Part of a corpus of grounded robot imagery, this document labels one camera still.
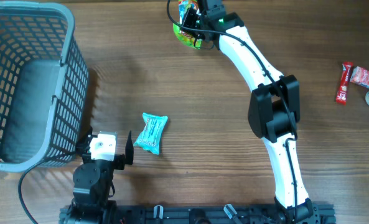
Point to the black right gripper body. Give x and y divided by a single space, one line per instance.
191 18

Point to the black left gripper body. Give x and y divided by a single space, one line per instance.
118 163

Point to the Haribo gummy candy bag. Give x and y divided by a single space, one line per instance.
183 36

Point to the teal tissue packet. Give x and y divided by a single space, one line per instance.
150 137

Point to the red Nescafe stick sachet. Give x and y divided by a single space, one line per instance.
341 96

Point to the small red carton box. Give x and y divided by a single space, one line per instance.
360 76

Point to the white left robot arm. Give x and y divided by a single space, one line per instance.
93 180

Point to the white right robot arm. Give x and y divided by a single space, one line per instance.
274 108

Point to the grey plastic shopping basket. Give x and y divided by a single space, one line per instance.
43 84

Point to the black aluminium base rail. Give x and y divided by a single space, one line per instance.
254 214

